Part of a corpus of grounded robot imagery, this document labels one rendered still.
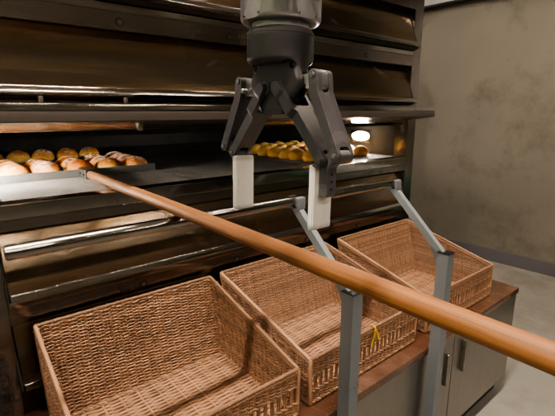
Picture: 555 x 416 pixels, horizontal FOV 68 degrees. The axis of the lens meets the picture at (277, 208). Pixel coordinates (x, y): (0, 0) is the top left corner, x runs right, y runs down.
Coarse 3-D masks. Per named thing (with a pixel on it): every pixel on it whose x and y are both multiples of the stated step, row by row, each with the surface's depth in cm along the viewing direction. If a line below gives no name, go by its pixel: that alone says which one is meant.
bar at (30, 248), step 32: (352, 192) 134; (128, 224) 89; (160, 224) 93; (192, 224) 98; (416, 224) 144; (32, 256) 78; (448, 256) 136; (448, 288) 140; (352, 320) 108; (352, 352) 110; (352, 384) 113
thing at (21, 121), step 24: (0, 120) 89; (24, 120) 92; (48, 120) 95; (72, 120) 98; (96, 120) 101; (120, 120) 105; (144, 120) 109; (168, 120) 113; (192, 120) 118; (216, 120) 123; (288, 120) 145; (360, 120) 177; (384, 120) 191; (408, 120) 207
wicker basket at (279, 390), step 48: (192, 288) 141; (48, 336) 113; (96, 336) 120; (144, 336) 129; (192, 336) 139; (240, 336) 134; (48, 384) 104; (96, 384) 119; (144, 384) 127; (192, 384) 128; (240, 384) 128; (288, 384) 111
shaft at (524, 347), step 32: (128, 192) 114; (224, 224) 79; (288, 256) 65; (320, 256) 61; (352, 288) 55; (384, 288) 52; (448, 320) 45; (480, 320) 43; (512, 352) 40; (544, 352) 38
